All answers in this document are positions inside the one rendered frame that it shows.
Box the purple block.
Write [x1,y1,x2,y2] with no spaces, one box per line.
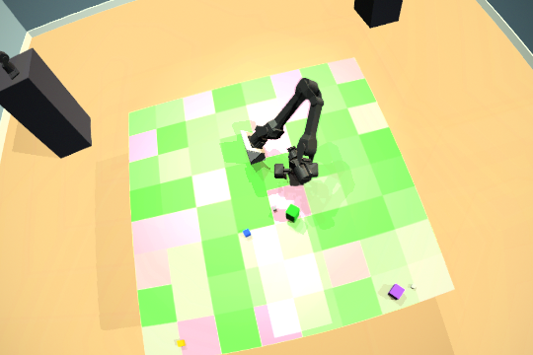
[388,283,405,301]

